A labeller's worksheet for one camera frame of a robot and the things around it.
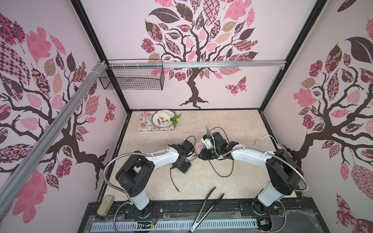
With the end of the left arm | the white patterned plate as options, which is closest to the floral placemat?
the white patterned plate

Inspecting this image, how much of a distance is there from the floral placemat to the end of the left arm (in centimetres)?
35

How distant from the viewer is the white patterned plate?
112 cm

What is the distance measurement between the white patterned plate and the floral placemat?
0.05 ft

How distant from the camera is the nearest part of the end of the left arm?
0.67 metres

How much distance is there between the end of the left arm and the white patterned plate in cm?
38

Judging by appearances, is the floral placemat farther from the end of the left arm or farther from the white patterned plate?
the end of the left arm

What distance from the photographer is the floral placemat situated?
1.09 meters
